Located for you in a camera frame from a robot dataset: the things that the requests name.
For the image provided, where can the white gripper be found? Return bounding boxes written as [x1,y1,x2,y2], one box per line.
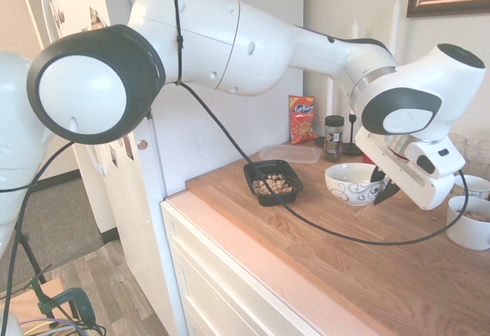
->
[354,127,456,211]

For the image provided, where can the white bowl with swirl pattern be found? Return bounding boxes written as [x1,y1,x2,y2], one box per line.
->
[324,162,387,207]

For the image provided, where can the heart-shaped cereal pieces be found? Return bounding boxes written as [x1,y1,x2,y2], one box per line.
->
[250,174,294,195]

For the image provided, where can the black candlestick holder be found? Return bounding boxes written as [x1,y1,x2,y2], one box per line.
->
[341,112,364,157]

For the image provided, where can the spice jar with black lid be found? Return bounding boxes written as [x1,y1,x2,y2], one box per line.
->
[323,115,345,163]

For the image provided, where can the clear glass mug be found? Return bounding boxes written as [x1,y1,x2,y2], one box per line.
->
[446,132,469,154]
[464,139,490,179]

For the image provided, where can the small white banded cup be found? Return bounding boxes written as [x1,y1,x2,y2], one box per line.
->
[452,174,490,202]

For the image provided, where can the large white mug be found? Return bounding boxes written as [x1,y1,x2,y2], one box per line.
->
[446,196,490,252]

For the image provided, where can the clear plastic container lid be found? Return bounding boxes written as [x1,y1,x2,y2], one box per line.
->
[258,143,322,165]

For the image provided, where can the tall white taper candle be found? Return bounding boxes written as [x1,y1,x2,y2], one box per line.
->
[391,1,402,56]
[328,78,338,117]

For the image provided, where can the orange-red snack bag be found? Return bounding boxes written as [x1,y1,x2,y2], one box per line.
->
[287,94,317,145]

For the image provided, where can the black plastic food container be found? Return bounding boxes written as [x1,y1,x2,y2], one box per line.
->
[243,159,305,207]

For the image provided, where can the white drawer cabinet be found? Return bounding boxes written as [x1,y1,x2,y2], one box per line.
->
[160,192,326,336]

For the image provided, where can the white refrigerator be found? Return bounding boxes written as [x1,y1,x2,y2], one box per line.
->
[15,0,307,336]

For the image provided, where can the green C-clamp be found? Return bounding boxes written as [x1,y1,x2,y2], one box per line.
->
[26,274,96,329]

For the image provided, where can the small fridge photo magnet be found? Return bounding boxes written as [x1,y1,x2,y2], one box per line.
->
[89,5,105,31]

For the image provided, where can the black stand rod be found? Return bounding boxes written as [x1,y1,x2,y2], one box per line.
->
[13,228,49,287]

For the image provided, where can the robot mounting table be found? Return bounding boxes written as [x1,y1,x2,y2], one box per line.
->
[0,277,66,336]

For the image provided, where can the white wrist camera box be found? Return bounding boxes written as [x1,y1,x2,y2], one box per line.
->
[406,141,466,179]

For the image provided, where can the black camera cable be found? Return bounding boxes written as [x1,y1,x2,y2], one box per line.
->
[0,0,470,302]

